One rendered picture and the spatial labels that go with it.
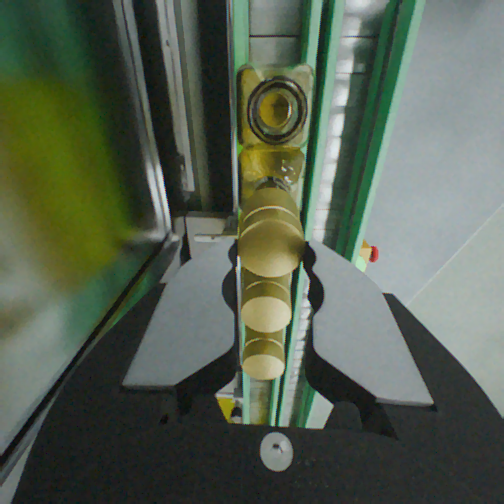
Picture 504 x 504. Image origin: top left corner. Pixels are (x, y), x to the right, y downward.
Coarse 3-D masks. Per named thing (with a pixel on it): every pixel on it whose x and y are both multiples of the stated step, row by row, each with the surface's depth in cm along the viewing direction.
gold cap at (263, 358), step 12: (252, 336) 20; (264, 336) 19; (276, 336) 20; (252, 348) 19; (264, 348) 18; (276, 348) 19; (252, 360) 18; (264, 360) 18; (276, 360) 18; (252, 372) 19; (264, 372) 19; (276, 372) 19
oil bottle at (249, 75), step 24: (240, 72) 16; (264, 72) 15; (288, 72) 15; (312, 72) 16; (240, 96) 16; (312, 96) 16; (240, 120) 17; (264, 120) 18; (240, 144) 19; (264, 144) 17; (288, 144) 17
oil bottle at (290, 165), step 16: (240, 160) 19; (256, 160) 18; (272, 160) 18; (288, 160) 18; (304, 160) 19; (240, 176) 19; (256, 176) 18; (288, 176) 18; (304, 176) 19; (240, 192) 19; (240, 208) 20
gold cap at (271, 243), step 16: (256, 192) 14; (272, 192) 14; (256, 208) 12; (272, 208) 12; (288, 208) 12; (256, 224) 11; (272, 224) 11; (288, 224) 11; (240, 240) 11; (256, 240) 11; (272, 240) 11; (288, 240) 11; (304, 240) 11; (240, 256) 12; (256, 256) 12; (272, 256) 12; (288, 256) 12; (256, 272) 12; (272, 272) 12; (288, 272) 12
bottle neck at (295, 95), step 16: (272, 80) 11; (288, 80) 11; (256, 96) 11; (288, 96) 13; (304, 96) 11; (256, 112) 11; (304, 112) 11; (256, 128) 12; (272, 128) 14; (288, 128) 12; (272, 144) 12
